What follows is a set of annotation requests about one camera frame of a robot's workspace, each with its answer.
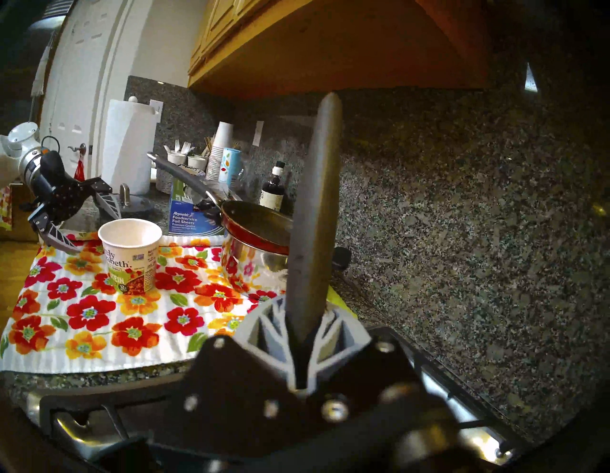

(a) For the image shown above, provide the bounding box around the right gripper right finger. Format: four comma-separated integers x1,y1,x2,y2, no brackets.
305,309,429,431

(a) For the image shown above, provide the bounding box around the white cup with wooden sticks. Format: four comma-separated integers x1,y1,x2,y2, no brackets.
187,136,213,171

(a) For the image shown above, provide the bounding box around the white paper cup stack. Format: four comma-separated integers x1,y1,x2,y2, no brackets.
206,122,234,182

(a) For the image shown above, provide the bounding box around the floral kitchen towel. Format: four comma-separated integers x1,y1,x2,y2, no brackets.
0,231,358,373

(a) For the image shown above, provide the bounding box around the white panel door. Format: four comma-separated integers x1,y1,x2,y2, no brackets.
38,0,143,179

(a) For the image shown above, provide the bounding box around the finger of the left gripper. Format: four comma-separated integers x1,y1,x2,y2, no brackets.
28,211,82,254
93,180,122,220

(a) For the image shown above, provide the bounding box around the white paper towel roll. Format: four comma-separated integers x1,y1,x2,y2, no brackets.
102,95,160,196

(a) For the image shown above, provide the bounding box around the white paper oats cup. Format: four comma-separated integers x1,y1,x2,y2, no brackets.
98,218,163,295

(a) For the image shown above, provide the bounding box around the red frying pan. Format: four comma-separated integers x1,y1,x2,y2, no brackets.
147,153,294,256

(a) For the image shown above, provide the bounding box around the blue foil sheet box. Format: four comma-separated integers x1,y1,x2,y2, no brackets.
168,177,224,237

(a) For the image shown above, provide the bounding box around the wooden wall cabinet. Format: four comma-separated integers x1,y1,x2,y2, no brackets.
187,0,491,100

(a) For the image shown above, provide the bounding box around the black handled metal spoon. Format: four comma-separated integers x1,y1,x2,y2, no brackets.
285,92,344,389

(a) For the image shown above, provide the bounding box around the grey pot lid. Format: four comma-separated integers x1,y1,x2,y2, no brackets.
112,184,155,220

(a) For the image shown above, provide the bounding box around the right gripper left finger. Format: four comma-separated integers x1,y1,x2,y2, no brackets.
167,298,305,446

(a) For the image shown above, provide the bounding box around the white cup with plastic forks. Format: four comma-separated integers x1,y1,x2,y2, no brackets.
163,139,189,166

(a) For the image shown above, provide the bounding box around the stainless gas cooktop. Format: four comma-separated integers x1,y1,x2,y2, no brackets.
26,327,529,473

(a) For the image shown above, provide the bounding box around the shiny steel pot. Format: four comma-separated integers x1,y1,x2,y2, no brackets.
222,234,352,294

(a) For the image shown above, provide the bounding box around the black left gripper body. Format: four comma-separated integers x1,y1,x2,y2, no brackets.
29,152,103,227

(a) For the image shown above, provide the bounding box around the dark bottle white cap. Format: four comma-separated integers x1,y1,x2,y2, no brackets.
260,161,286,212

